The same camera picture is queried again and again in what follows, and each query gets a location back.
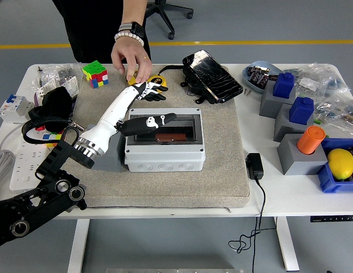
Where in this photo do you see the white bead bracelet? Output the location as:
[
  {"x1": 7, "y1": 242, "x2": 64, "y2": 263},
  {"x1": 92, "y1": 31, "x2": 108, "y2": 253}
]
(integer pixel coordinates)
[{"x1": 113, "y1": 30, "x2": 145, "y2": 48}]

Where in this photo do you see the white circuit breaker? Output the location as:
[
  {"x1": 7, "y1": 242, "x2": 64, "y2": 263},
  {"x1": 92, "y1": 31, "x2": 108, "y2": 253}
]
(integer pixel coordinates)
[{"x1": 0, "y1": 93, "x2": 35, "y2": 123}]

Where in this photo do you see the dark snack packet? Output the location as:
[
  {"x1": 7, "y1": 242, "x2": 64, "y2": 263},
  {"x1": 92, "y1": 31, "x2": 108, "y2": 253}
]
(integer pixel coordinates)
[
  {"x1": 256, "y1": 68, "x2": 277, "y2": 88},
  {"x1": 248, "y1": 66, "x2": 262, "y2": 82}
]

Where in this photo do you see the grey-brown table mat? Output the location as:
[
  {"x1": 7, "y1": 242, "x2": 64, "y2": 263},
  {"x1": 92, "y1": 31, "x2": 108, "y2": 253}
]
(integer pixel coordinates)
[{"x1": 52, "y1": 64, "x2": 251, "y2": 210}]

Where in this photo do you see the transparent hinged box lid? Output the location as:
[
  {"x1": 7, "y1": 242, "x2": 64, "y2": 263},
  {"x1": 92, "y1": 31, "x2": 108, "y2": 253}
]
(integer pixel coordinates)
[{"x1": 128, "y1": 107, "x2": 202, "y2": 144}]

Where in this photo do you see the small colourful puzzle cube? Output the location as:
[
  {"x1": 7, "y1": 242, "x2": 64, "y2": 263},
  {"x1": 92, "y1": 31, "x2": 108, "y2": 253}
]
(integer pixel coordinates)
[{"x1": 42, "y1": 130, "x2": 65, "y2": 148}]

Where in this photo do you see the yellow lemon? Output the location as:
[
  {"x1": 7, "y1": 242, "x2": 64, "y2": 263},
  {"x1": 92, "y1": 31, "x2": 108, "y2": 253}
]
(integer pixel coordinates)
[{"x1": 327, "y1": 148, "x2": 353, "y2": 180}]

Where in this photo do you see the white power strip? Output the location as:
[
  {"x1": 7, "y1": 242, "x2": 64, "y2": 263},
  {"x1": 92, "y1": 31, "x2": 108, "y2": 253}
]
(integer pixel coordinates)
[{"x1": 10, "y1": 125, "x2": 58, "y2": 192}]

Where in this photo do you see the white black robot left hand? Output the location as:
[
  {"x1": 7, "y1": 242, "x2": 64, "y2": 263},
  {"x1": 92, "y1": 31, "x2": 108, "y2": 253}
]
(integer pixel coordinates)
[{"x1": 79, "y1": 81, "x2": 177, "y2": 156}]

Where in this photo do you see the black adapter cord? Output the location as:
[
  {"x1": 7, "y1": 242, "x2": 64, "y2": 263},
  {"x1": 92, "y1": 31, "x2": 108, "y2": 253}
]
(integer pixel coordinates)
[{"x1": 228, "y1": 177, "x2": 277, "y2": 273}]

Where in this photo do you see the white height-adjustable table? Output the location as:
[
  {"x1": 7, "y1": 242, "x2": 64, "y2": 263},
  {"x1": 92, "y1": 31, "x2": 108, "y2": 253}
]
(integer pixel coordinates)
[{"x1": 0, "y1": 63, "x2": 353, "y2": 272}]

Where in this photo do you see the grey holder block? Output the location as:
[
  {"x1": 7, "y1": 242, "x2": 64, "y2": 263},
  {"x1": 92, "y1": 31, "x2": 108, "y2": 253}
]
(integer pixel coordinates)
[
  {"x1": 277, "y1": 133, "x2": 329, "y2": 176},
  {"x1": 273, "y1": 104, "x2": 315, "y2": 142},
  {"x1": 87, "y1": 123, "x2": 128, "y2": 173},
  {"x1": 258, "y1": 82, "x2": 297, "y2": 118}
]

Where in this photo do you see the large colourful puzzle cube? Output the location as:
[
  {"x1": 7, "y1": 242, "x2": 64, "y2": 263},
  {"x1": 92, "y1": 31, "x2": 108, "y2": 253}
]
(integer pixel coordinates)
[{"x1": 81, "y1": 60, "x2": 109, "y2": 89}]

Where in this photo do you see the white plastic junction box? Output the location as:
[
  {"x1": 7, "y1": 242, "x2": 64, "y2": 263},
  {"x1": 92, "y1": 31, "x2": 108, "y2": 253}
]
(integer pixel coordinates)
[{"x1": 124, "y1": 107, "x2": 207, "y2": 173}]

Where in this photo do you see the black strapped bag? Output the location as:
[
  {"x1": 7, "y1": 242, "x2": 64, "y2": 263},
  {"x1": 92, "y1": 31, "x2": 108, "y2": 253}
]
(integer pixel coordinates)
[{"x1": 159, "y1": 64, "x2": 223, "y2": 105}]

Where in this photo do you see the black table control panel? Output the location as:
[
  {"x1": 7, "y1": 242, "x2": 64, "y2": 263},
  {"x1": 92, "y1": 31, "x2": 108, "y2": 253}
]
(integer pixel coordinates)
[{"x1": 309, "y1": 215, "x2": 353, "y2": 223}]

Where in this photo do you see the person's left hand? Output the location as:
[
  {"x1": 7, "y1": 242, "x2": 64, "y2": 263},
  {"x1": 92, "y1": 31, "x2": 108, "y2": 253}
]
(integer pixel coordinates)
[{"x1": 110, "y1": 38, "x2": 153, "y2": 84}]

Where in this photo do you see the blue stepped block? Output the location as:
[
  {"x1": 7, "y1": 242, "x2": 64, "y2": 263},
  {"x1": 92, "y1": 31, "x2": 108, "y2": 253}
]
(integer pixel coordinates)
[
  {"x1": 289, "y1": 96, "x2": 315, "y2": 125},
  {"x1": 272, "y1": 72, "x2": 296, "y2": 100}
]

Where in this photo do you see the person's torso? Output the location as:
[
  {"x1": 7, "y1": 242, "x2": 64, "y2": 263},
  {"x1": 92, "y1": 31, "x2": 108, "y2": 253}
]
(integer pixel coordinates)
[{"x1": 52, "y1": 0, "x2": 151, "y2": 64}]

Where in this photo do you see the black power adapter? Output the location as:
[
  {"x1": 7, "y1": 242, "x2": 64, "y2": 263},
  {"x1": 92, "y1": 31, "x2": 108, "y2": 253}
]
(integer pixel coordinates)
[{"x1": 245, "y1": 152, "x2": 265, "y2": 180}]

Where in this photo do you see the black wrist watch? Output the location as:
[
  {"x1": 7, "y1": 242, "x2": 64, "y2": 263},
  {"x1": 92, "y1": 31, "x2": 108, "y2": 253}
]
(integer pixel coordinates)
[{"x1": 118, "y1": 21, "x2": 145, "y2": 39}]

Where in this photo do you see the yellow round tape measure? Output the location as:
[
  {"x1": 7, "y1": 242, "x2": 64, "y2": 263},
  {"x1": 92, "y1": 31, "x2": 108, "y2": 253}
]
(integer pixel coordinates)
[{"x1": 146, "y1": 73, "x2": 169, "y2": 89}]

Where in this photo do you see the glossy black pouch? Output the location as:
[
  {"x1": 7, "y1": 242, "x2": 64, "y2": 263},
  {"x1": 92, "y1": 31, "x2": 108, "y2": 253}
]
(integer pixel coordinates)
[{"x1": 182, "y1": 49, "x2": 244, "y2": 104}]

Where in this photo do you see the black cloth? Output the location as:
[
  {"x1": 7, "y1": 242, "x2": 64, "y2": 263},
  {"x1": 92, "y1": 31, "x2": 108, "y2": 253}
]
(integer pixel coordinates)
[{"x1": 28, "y1": 86, "x2": 73, "y2": 127}]

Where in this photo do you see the blue plastic bin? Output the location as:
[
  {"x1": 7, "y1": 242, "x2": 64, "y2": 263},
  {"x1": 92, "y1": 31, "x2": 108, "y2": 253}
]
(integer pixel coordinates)
[{"x1": 317, "y1": 138, "x2": 353, "y2": 194}]

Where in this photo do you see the light blue bowl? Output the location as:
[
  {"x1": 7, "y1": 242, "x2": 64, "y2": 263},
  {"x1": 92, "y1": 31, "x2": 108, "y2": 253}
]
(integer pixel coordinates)
[{"x1": 241, "y1": 60, "x2": 283, "y2": 94}]

